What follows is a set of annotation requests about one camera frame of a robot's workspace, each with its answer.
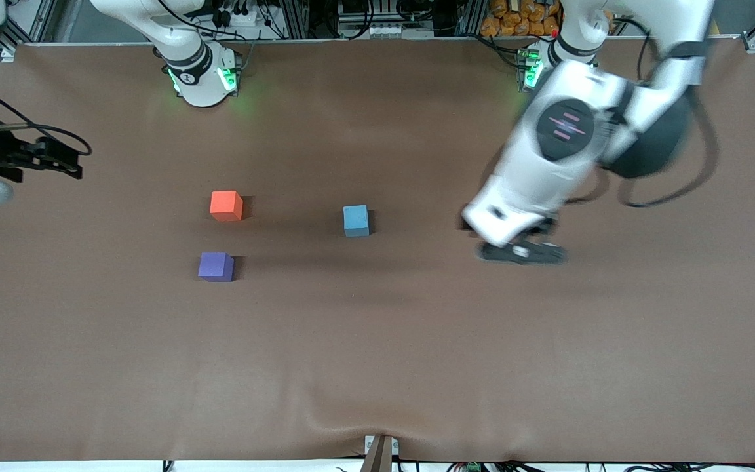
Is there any white power strip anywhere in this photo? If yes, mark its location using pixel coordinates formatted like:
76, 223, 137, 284
215, 5, 261, 28

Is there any orange packets pile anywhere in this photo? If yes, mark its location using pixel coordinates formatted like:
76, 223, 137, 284
479, 0, 563, 38

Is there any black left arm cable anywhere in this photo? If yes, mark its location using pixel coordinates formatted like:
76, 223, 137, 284
617, 20, 721, 209

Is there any white terminal block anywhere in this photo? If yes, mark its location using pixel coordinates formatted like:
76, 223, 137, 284
359, 22, 412, 40

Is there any brown table cover sheet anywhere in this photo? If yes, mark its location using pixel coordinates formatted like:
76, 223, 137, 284
0, 38, 755, 463

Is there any purple foam block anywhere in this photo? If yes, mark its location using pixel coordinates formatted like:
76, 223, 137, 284
198, 252, 235, 283

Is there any blue foam block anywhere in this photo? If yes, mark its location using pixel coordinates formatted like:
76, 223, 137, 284
343, 205, 371, 238

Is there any table edge clamp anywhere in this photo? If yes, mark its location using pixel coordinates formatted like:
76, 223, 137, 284
363, 434, 400, 472

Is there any orange foam block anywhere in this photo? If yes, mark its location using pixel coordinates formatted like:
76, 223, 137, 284
210, 191, 244, 222

